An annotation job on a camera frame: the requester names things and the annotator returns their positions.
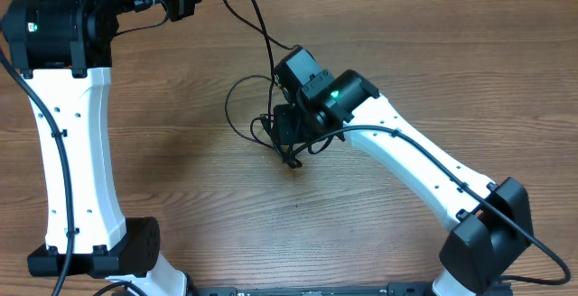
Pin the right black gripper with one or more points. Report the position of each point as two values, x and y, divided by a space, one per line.
281 120

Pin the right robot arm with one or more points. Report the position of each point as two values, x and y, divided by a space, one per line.
486 221

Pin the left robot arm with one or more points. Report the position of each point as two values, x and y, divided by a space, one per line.
60 55

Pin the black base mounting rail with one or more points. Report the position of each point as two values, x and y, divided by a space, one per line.
311 291

